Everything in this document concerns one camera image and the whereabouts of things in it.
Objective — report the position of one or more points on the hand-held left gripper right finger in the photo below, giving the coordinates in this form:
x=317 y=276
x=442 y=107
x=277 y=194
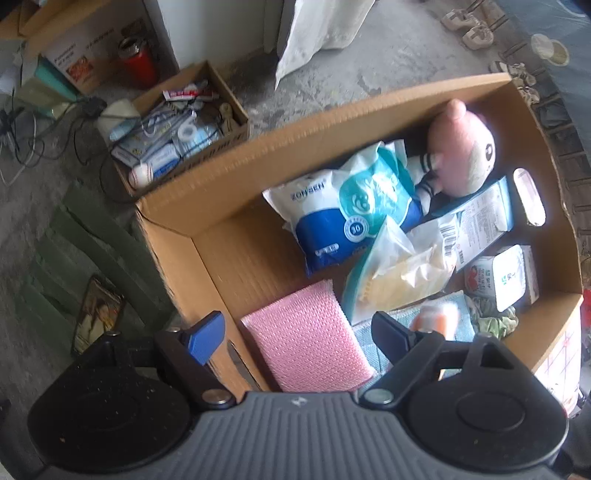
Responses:
x=397 y=344

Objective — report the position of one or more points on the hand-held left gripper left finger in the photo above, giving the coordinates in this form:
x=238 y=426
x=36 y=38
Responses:
x=205 y=339

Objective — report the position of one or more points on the teal checked cloth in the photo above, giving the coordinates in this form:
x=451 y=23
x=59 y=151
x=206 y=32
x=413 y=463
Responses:
x=362 y=334

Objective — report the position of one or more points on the small orange white bottle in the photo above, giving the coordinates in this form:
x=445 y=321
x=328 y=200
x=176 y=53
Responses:
x=434 y=318

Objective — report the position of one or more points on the clear packet yellow sponges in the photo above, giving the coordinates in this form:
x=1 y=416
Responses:
x=397 y=277

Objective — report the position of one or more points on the pink textured cloth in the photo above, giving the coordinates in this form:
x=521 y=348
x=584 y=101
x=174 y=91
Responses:
x=304 y=337

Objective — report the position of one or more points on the large cardboard box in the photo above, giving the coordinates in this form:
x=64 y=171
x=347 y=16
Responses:
x=240 y=249

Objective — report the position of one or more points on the small tissue pack red print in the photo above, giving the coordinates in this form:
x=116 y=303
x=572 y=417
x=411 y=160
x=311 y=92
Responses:
x=503 y=277

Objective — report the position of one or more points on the blue white wipes pack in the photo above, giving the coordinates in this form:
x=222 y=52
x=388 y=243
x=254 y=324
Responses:
x=332 y=217

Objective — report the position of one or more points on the blue carton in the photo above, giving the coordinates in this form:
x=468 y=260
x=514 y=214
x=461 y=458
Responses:
x=480 y=221

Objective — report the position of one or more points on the navy striped sock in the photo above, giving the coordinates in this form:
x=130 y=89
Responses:
x=427 y=182

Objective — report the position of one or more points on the pink plush toy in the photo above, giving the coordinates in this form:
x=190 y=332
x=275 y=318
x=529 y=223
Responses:
x=461 y=152

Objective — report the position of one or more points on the checked printed tablecloth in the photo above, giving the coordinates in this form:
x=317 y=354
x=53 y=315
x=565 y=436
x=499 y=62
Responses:
x=561 y=364

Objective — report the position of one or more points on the white baseball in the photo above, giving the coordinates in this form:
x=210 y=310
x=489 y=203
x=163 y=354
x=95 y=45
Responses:
x=141 y=176

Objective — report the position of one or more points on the pile of blue packets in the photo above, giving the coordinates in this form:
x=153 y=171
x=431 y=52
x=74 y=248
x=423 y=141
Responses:
x=157 y=147

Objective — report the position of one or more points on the white tape roll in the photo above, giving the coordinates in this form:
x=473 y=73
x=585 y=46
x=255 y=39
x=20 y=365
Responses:
x=188 y=131

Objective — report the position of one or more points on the small cardboard box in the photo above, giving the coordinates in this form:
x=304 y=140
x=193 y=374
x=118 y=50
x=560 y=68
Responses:
x=231 y=120

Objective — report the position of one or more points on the white yarn roll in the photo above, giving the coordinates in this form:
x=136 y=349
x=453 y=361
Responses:
x=117 y=113

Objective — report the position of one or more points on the red white tube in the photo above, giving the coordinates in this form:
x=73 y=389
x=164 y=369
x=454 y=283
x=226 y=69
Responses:
x=189 y=93

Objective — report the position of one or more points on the red bottle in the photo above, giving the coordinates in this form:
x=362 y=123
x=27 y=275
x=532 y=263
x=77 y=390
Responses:
x=138 y=64

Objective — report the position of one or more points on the teal box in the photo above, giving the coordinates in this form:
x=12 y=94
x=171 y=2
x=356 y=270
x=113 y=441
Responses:
x=46 y=87

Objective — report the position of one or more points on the printed cardboard box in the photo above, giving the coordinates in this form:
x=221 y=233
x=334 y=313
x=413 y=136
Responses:
x=83 y=55

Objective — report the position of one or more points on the white sack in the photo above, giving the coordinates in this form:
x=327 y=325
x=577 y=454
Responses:
x=318 y=37

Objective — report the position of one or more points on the white shoe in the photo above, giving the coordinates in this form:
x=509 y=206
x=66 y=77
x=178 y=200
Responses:
x=459 y=21
x=478 y=37

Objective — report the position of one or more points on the blue cloth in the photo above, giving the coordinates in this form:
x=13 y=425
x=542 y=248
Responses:
x=554 y=46

